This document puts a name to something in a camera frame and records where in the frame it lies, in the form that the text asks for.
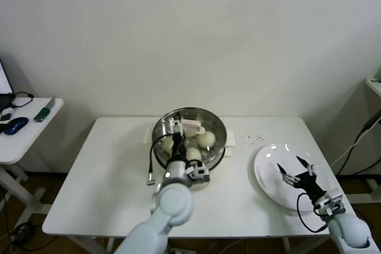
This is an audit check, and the white side table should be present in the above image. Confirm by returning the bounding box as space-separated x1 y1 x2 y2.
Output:
0 96 65 216

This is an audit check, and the blue computer mouse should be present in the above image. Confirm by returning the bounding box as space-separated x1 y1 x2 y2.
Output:
2 117 30 135

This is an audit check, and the white round plate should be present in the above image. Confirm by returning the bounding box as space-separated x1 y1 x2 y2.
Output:
253 143 330 212

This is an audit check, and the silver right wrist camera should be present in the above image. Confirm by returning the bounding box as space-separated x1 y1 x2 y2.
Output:
326 190 343 208

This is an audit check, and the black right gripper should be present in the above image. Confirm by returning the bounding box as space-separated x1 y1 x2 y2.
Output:
276 155 328 204

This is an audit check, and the black laptop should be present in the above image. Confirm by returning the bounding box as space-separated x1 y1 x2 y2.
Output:
0 57 15 112

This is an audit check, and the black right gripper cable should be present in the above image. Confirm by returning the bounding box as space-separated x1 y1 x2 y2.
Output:
297 193 328 234

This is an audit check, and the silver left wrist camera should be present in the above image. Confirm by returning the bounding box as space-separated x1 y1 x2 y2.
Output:
186 161 211 183

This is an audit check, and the glass pot lid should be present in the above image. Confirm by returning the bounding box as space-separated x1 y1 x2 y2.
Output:
153 107 226 171

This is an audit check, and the small black white adapter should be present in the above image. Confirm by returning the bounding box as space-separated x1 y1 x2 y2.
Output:
0 105 15 123

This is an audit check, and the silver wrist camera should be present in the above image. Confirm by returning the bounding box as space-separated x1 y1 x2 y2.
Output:
326 190 343 208
186 161 211 183

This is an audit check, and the steel steamer basket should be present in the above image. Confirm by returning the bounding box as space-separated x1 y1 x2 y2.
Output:
152 106 227 174

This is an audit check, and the white electric pot base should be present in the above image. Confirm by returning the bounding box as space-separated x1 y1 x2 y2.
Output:
143 127 238 192

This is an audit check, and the black floor cable bundle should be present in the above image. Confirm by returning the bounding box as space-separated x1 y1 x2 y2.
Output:
0 221 38 252

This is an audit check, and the green handled knife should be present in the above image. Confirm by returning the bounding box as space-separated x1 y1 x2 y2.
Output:
33 96 57 123

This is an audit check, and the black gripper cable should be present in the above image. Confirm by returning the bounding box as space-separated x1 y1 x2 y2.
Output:
297 193 328 234
146 139 174 186

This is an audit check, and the black power cable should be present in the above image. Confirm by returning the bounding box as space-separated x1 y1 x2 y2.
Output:
335 113 381 176

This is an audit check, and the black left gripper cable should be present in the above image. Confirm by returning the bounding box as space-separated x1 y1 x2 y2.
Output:
146 139 174 186

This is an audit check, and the black looped desk cable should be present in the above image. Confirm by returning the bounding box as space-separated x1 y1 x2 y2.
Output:
11 92 34 108

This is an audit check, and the thin white cable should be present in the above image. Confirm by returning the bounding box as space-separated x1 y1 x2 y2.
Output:
330 136 366 167

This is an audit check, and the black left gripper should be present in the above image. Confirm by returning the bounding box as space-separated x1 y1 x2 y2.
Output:
169 112 187 162

